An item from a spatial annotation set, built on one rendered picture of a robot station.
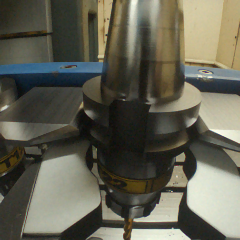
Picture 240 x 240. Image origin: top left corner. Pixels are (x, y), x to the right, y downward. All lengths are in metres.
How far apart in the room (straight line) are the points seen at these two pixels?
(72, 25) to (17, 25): 0.20
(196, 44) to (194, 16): 0.15
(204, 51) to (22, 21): 0.89
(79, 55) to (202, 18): 0.69
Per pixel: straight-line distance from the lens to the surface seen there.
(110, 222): 0.43
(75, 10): 0.72
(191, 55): 1.11
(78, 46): 0.72
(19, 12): 0.75
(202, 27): 1.12
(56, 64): 0.17
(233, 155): 0.82
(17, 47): 0.77
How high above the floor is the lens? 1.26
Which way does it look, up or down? 28 degrees down
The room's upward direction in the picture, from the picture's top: 1 degrees clockwise
